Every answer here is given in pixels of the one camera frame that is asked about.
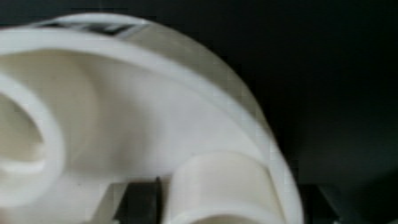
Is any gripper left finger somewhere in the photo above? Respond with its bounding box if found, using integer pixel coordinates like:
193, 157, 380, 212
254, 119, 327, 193
112, 178, 163, 224

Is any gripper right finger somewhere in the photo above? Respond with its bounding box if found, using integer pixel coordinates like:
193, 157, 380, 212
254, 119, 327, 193
298, 184, 355, 224

